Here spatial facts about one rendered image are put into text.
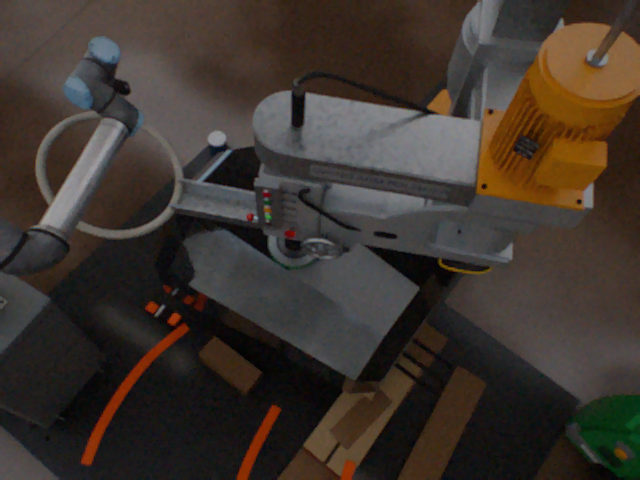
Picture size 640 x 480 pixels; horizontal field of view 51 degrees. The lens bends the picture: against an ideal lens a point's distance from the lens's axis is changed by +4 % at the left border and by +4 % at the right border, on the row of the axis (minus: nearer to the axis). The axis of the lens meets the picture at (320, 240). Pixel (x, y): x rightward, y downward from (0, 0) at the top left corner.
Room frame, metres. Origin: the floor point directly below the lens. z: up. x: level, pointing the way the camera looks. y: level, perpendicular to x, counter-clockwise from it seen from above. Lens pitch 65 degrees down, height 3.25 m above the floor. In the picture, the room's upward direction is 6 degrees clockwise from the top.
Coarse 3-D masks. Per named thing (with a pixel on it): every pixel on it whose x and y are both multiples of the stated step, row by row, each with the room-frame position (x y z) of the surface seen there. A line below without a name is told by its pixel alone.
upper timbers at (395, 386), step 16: (416, 368) 0.81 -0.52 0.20; (384, 384) 0.72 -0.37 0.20; (400, 384) 0.72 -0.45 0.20; (336, 400) 0.62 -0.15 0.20; (352, 400) 0.63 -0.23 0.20; (400, 400) 0.65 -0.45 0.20; (336, 416) 0.55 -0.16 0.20; (384, 416) 0.57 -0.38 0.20; (320, 432) 0.47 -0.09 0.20; (368, 432) 0.49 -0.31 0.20; (304, 448) 0.40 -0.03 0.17; (320, 448) 0.40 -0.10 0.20; (352, 448) 0.42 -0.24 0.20; (368, 448) 0.43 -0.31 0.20; (336, 464) 0.35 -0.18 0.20
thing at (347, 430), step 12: (372, 396) 0.65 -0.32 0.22; (384, 396) 0.66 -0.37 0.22; (360, 408) 0.59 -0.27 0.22; (372, 408) 0.60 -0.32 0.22; (384, 408) 0.60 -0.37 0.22; (348, 420) 0.53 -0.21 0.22; (360, 420) 0.54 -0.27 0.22; (372, 420) 0.55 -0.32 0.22; (336, 432) 0.48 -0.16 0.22; (348, 432) 0.48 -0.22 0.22; (360, 432) 0.49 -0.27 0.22; (348, 444) 0.43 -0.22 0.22
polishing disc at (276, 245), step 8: (272, 240) 1.08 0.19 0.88; (280, 240) 1.08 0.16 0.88; (272, 248) 1.05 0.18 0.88; (280, 248) 1.05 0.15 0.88; (312, 248) 1.06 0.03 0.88; (280, 256) 1.01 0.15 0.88; (288, 256) 1.02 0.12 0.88; (296, 256) 1.02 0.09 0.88; (304, 256) 1.03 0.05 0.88; (288, 264) 0.98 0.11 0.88; (296, 264) 0.99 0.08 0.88; (304, 264) 0.99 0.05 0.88
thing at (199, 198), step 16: (192, 192) 1.15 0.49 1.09; (208, 192) 1.16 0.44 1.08; (224, 192) 1.16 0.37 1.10; (240, 192) 1.15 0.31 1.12; (176, 208) 1.06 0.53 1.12; (192, 208) 1.06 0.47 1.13; (208, 208) 1.09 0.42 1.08; (224, 208) 1.10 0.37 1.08; (240, 208) 1.11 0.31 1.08; (240, 224) 1.04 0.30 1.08; (256, 224) 1.04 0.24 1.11; (336, 240) 1.01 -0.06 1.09
